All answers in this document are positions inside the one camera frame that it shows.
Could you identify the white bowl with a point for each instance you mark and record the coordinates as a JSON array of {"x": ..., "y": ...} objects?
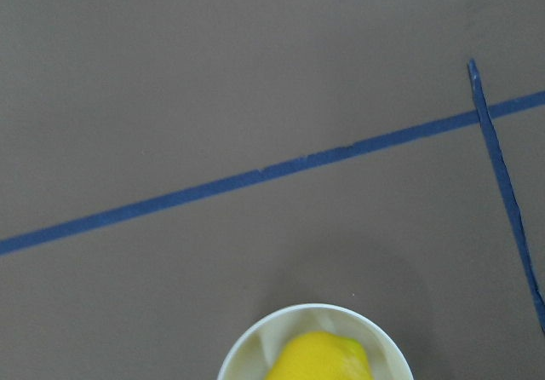
[{"x": 255, "y": 352}]

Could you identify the yellow lemon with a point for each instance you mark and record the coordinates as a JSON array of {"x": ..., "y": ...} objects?
[{"x": 321, "y": 355}]

